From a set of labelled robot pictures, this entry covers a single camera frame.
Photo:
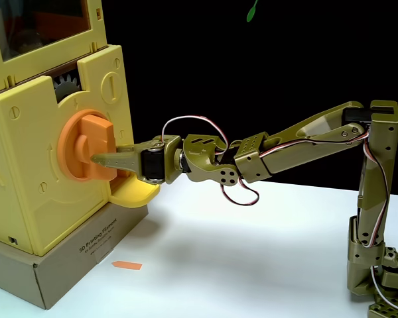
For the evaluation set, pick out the orange round turning knob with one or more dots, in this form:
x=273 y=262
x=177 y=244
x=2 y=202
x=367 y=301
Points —
x=86 y=142

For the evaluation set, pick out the yellow toy vending machine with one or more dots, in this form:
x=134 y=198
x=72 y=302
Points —
x=23 y=139

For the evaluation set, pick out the yellow dispensing tray flap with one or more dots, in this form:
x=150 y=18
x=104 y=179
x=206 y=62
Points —
x=136 y=195

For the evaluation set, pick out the grey plastic gear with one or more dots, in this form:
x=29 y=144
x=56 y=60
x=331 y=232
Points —
x=64 y=86

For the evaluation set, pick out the orange paper arrow marker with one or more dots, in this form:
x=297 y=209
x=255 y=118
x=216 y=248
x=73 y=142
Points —
x=127 y=265

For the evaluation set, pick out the brown cardboard box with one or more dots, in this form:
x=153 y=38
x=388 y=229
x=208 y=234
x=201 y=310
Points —
x=63 y=265

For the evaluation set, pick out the green leaf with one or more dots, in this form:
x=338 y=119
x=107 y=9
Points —
x=251 y=14

